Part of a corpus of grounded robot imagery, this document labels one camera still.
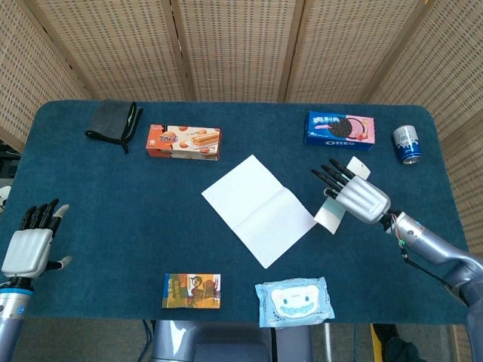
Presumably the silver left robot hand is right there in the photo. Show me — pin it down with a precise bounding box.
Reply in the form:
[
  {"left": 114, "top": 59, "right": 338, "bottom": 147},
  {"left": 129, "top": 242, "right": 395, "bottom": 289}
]
[{"left": 1, "top": 198, "right": 73, "bottom": 280}]

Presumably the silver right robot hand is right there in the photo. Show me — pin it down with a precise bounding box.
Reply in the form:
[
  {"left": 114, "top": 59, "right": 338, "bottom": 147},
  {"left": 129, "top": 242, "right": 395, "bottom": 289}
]
[{"left": 311, "top": 158, "right": 392, "bottom": 225}]

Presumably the light blue bookmark pink tassel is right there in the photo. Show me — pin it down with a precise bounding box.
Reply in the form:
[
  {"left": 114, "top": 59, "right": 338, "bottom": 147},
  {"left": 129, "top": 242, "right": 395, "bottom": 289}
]
[{"left": 313, "top": 156, "right": 373, "bottom": 235}]

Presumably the blue white drink can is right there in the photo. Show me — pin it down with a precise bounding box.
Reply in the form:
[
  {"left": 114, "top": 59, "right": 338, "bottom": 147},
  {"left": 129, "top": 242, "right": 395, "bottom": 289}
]
[{"left": 392, "top": 125, "right": 423, "bottom": 166}]

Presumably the blue pink Oreo box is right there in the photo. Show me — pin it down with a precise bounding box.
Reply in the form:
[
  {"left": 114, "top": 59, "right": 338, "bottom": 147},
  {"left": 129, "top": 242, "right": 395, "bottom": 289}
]
[{"left": 303, "top": 110, "right": 376, "bottom": 152}]

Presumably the teal table cloth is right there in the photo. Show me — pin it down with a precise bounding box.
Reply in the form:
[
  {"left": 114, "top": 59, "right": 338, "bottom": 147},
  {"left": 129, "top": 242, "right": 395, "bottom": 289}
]
[{"left": 0, "top": 100, "right": 472, "bottom": 325}]

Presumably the open white lined notebook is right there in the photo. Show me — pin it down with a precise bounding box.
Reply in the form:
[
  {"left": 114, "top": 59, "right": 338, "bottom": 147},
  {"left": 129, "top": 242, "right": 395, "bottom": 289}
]
[{"left": 201, "top": 154, "right": 318, "bottom": 270}]

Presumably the light blue wet wipes pack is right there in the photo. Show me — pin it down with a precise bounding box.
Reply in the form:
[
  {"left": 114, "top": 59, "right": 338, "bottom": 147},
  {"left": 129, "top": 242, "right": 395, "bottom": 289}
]
[{"left": 254, "top": 277, "right": 336, "bottom": 328}]

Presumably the grey cloth black trim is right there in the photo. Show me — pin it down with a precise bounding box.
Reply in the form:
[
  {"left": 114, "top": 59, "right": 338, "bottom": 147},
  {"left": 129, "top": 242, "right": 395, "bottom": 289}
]
[{"left": 85, "top": 101, "right": 144, "bottom": 155}]

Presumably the yellow green Oreo cocoa box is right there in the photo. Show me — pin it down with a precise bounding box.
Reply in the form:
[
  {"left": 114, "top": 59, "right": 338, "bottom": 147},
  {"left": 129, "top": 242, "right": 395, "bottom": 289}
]
[{"left": 162, "top": 273, "right": 222, "bottom": 310}]

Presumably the orange wafer roll box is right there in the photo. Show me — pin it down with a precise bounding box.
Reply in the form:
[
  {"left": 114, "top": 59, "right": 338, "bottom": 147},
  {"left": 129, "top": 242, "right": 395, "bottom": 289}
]
[{"left": 146, "top": 124, "right": 223, "bottom": 161}]

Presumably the woven folding screen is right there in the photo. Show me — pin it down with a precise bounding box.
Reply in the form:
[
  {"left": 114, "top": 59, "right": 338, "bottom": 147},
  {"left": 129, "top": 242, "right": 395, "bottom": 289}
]
[{"left": 0, "top": 0, "right": 483, "bottom": 362}]

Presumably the grey robot torso base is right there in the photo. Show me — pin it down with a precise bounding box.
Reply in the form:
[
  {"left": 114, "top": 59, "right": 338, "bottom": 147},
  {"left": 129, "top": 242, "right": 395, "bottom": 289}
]
[{"left": 150, "top": 320, "right": 314, "bottom": 362}]

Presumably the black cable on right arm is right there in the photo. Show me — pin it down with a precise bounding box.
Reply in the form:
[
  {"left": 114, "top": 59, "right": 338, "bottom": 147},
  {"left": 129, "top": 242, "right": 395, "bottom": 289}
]
[{"left": 399, "top": 241, "right": 460, "bottom": 291}]

